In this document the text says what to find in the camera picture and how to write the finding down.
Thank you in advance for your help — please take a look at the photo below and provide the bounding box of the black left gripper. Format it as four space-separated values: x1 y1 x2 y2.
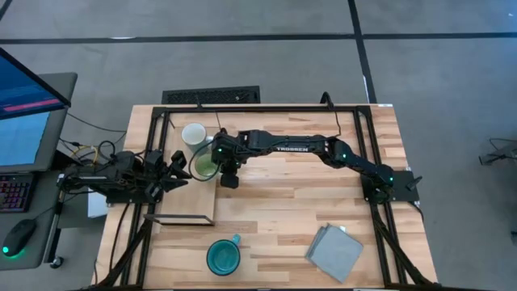
139 150 193 203

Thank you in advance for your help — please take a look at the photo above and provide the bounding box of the pale blue mug white handle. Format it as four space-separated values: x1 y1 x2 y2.
180 122 215 154

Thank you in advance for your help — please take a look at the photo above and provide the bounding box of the teal speckled enamel mug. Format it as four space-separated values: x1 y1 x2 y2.
206 233 242 277

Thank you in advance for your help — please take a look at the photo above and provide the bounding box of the black floor vent grille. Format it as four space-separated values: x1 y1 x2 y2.
161 85 262 105

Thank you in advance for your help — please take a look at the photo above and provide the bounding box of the white box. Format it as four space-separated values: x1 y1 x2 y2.
87 188 109 220

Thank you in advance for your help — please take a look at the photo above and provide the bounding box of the folded grey cloth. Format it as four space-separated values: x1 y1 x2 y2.
305 223 364 284

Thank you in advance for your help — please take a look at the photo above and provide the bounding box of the grey side desk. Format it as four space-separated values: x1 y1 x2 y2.
0 169 68 272

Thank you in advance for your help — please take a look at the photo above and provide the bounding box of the grey screen light blue display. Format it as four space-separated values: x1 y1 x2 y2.
0 72 78 175

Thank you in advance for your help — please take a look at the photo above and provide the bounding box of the backlit rainbow keyboard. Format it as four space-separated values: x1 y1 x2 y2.
0 172 36 214

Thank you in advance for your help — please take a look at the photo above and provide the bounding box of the black computer mouse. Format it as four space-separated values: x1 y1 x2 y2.
2 218 38 258

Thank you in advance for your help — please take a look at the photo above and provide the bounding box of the computer monitor dark blue screen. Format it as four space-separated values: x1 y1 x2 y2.
0 47 73 121

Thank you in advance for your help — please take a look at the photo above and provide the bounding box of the wooden shelf black metal frame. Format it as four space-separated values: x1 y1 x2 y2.
143 120 223 227

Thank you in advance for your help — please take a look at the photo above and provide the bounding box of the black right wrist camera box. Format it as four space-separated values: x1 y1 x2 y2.
220 171 240 190

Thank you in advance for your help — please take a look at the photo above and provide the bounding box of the black aluminium table frame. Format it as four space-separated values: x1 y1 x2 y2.
90 103 439 291

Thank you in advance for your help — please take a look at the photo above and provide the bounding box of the thin black cable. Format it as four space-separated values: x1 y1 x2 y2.
66 112 128 134

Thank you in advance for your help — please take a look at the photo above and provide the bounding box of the yellow cable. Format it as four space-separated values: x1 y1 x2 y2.
71 144 100 165

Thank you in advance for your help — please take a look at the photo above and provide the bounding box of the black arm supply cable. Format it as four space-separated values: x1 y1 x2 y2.
321 91 343 137

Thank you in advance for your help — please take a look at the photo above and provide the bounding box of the black floor stand with cables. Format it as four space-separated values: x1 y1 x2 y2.
478 138 517 167

